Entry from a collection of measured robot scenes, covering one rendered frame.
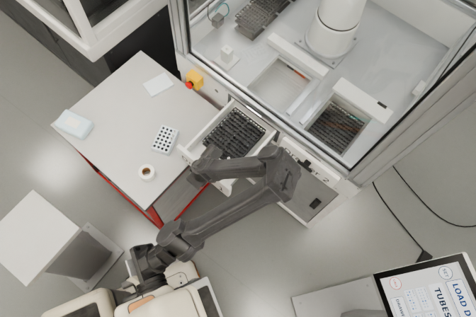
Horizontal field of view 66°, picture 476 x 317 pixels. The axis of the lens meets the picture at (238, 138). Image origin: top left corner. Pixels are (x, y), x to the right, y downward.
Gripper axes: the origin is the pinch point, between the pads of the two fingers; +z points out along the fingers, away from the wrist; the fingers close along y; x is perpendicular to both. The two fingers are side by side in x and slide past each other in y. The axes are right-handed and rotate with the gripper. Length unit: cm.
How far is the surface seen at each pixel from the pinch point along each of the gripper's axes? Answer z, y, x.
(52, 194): 89, -57, 84
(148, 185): 13.3, -15.5, 18.8
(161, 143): 11.0, 1.9, 27.3
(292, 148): 0.2, 35.6, -19.4
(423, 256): 87, 67, -117
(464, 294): -28, 22, -90
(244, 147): 4.1, 23.4, -3.1
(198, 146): 7.3, 11.4, 13.2
